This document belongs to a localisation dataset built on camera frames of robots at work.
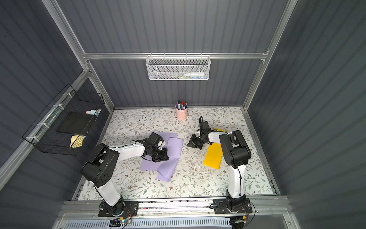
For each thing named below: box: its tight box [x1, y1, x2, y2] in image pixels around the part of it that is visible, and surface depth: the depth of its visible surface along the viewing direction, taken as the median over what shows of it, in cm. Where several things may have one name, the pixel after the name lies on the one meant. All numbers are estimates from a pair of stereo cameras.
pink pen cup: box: [175, 100, 188, 120], surface depth 107 cm
